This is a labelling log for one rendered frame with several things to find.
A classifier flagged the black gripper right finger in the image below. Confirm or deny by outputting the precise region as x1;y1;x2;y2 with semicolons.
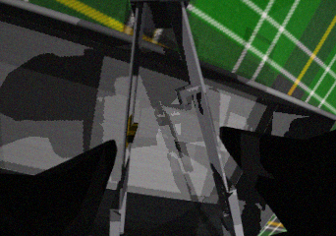
219;126;336;231

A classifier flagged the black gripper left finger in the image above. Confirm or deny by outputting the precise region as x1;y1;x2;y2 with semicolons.
0;140;118;236

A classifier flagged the dark grey rectangular tray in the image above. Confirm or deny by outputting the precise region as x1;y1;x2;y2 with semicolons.
0;0;336;236

